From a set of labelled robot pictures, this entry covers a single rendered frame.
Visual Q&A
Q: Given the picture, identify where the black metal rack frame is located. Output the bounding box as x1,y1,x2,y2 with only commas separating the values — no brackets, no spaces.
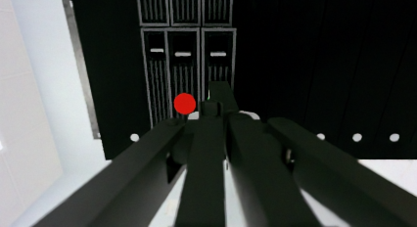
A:
70,0,417,161

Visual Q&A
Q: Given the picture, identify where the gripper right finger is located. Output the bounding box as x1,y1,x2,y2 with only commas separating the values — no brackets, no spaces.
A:
218,81,417,227

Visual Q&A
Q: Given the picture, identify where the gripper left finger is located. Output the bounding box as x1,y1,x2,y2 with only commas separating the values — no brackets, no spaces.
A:
29,81,227,227

